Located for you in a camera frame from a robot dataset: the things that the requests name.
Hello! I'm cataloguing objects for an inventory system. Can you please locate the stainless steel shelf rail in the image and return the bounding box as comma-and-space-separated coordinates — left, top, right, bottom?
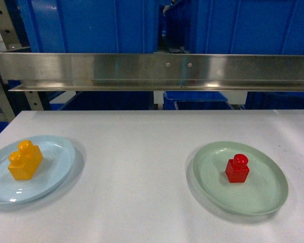
0, 53, 304, 92

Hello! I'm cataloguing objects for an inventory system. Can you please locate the light green plate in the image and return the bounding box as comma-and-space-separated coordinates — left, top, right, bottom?
192, 141, 288, 215

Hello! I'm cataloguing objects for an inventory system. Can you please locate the large blue bin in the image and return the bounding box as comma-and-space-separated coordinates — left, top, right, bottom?
164, 0, 304, 55
18, 1, 157, 53

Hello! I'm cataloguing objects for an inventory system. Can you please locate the red one-stud block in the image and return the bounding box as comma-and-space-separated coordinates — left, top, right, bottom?
225, 154, 250, 183

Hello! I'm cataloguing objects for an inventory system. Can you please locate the large blue bin upper left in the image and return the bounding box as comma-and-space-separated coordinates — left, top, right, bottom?
18, 1, 157, 53

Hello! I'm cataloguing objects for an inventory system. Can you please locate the large blue bin upper right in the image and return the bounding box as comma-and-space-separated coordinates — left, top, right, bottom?
164, 0, 304, 55

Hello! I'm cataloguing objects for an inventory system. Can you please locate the light blue plate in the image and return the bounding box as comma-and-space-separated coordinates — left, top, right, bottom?
0, 135, 75, 205

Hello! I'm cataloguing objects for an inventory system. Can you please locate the yellow two-stud block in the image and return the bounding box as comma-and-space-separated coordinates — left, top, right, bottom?
8, 140, 43, 180

